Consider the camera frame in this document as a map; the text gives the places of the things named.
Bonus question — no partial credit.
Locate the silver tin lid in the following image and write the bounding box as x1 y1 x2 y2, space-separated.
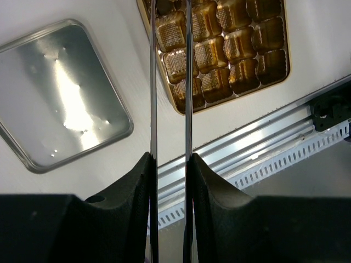
1 19 134 174

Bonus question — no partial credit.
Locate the gold chocolate box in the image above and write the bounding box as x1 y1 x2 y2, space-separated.
137 1 290 114

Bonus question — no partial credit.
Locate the left gripper tweezer left finger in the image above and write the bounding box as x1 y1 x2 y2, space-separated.
84 0 160 263

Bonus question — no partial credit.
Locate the aluminium mounting rail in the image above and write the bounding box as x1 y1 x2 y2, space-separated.
157 75 351 220

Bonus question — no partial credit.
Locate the left gripper tweezer right finger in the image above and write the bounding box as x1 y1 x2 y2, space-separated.
183 1 252 262

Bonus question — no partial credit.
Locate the white slotted cable duct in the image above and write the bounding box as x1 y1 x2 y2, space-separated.
158 118 349 228

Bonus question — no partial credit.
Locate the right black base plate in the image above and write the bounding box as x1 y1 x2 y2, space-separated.
309 82 350 132

